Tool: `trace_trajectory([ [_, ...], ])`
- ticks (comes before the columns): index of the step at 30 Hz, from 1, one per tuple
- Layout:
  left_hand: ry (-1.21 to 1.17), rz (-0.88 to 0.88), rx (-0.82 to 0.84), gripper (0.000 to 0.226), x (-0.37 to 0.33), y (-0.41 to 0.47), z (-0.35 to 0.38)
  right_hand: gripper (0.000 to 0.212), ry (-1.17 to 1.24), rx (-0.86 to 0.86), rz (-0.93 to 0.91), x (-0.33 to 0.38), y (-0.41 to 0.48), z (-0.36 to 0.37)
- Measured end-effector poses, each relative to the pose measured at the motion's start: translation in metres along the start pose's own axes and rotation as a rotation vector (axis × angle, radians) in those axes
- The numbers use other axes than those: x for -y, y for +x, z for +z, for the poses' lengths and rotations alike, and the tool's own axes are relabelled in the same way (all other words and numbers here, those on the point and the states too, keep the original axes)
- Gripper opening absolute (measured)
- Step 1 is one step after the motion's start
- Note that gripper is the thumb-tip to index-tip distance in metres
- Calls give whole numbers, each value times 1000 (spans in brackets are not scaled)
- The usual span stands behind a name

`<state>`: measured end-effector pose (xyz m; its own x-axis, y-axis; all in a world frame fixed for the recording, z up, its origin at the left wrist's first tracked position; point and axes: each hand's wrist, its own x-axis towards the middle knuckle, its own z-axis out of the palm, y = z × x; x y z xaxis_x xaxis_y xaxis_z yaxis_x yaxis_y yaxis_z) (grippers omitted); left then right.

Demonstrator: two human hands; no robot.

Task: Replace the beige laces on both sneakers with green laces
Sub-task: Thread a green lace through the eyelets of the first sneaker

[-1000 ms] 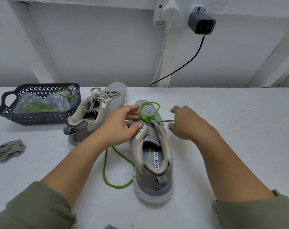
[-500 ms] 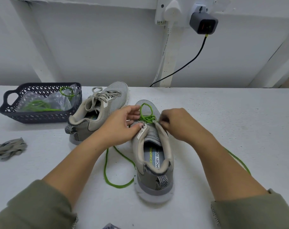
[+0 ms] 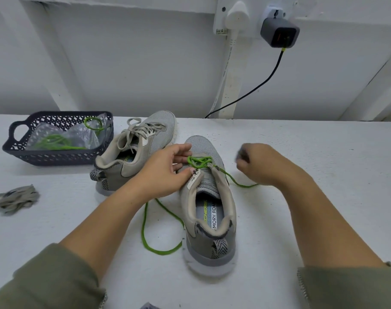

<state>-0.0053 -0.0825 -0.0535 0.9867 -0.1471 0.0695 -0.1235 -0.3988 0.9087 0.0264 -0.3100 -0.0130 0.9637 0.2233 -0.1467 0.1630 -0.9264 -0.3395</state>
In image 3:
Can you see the person's right hand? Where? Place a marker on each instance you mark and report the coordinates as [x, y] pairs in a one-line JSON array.
[[263, 164]]

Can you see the person's right forearm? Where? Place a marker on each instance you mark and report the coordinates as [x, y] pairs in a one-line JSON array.
[[337, 254]]

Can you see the gray sneaker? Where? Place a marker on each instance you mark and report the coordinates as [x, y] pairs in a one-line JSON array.
[[209, 247], [128, 161]]

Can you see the clear plastic bag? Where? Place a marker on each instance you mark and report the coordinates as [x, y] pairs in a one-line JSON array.
[[76, 135]]

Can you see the gray patterned garment piece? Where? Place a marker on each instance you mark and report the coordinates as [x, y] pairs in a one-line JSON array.
[[149, 306]]

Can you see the beige shoelace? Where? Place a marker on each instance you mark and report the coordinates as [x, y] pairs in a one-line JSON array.
[[14, 198], [142, 128]]

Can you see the green shoelace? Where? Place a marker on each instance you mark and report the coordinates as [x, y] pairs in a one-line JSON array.
[[199, 162], [50, 142]]

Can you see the person's left hand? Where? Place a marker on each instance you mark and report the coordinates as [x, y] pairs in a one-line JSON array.
[[160, 173]]

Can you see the person's left forearm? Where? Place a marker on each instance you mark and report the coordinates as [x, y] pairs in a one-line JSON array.
[[73, 260]]

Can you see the gray charger adapter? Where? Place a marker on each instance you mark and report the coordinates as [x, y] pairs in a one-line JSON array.
[[279, 32]]

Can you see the white wall socket plate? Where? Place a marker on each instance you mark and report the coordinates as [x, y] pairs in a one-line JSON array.
[[253, 6]]

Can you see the dark plastic lattice basket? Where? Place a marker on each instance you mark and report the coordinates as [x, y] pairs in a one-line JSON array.
[[18, 154]]

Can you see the white plug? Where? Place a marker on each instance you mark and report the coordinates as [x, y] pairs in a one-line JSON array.
[[237, 19]]

